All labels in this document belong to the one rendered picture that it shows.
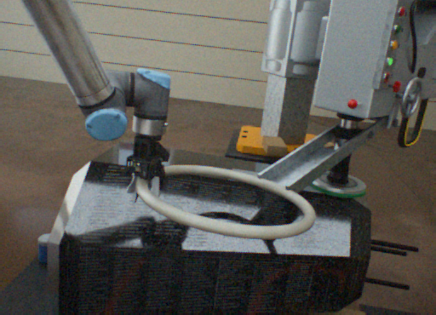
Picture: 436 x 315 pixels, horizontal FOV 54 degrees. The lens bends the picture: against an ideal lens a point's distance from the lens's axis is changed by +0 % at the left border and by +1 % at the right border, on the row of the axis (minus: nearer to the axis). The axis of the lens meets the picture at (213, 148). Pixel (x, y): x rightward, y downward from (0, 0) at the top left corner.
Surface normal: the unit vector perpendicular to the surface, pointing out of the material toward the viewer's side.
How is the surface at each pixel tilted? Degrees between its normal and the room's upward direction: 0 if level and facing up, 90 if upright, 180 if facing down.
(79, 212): 45
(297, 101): 90
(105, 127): 114
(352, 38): 90
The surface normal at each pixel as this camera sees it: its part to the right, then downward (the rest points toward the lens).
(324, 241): 0.00, -0.48
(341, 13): -0.70, 0.13
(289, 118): 0.38, 0.30
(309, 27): 0.11, 0.29
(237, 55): -0.11, 0.27
